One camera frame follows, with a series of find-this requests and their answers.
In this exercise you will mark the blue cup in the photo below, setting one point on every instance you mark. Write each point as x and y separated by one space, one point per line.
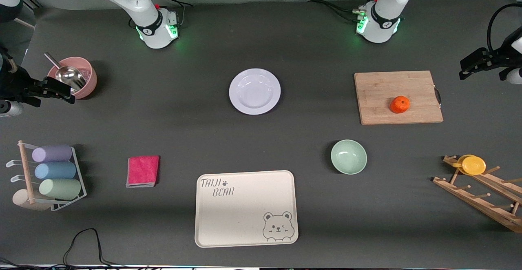
55 170

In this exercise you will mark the pale green bowl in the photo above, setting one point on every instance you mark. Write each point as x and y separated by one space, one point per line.
348 157

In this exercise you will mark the wooden cutting board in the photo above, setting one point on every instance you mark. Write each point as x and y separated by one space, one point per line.
391 86

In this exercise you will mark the beige bear print tray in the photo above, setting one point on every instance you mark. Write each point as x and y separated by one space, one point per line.
244 213

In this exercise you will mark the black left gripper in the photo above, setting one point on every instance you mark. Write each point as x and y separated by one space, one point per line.
500 59

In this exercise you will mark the white round plate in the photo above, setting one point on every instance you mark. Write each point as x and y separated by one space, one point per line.
255 91

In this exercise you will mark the purple cup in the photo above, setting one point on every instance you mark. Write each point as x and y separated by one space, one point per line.
53 153

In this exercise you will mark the pink bowl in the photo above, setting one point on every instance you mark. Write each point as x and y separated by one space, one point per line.
89 84

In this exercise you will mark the yellow mug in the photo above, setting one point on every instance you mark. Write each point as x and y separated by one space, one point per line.
473 165

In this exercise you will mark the wooden mug rack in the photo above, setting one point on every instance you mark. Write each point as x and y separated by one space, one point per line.
469 192

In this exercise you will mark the pink folded cloth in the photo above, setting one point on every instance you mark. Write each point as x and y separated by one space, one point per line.
142 171

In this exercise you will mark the metal scoop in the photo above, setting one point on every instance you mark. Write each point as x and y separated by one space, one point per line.
69 76

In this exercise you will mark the beige cup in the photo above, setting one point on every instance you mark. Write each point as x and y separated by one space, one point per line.
20 198

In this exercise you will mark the green cup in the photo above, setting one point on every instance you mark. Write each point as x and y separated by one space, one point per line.
61 189

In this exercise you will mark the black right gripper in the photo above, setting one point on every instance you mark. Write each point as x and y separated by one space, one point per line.
15 85

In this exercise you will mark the orange fruit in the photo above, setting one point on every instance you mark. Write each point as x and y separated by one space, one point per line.
399 105

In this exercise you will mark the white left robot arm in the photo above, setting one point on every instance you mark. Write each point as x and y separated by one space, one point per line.
383 21

